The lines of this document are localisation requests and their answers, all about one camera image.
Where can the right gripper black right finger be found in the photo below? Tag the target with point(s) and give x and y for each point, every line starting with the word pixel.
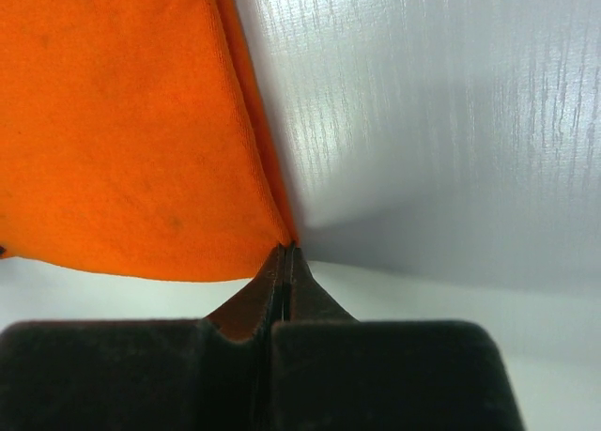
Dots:
pixel 304 299

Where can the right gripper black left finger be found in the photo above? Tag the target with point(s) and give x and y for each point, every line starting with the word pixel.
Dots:
pixel 253 309

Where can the orange t-shirt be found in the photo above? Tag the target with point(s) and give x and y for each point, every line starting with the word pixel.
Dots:
pixel 134 140

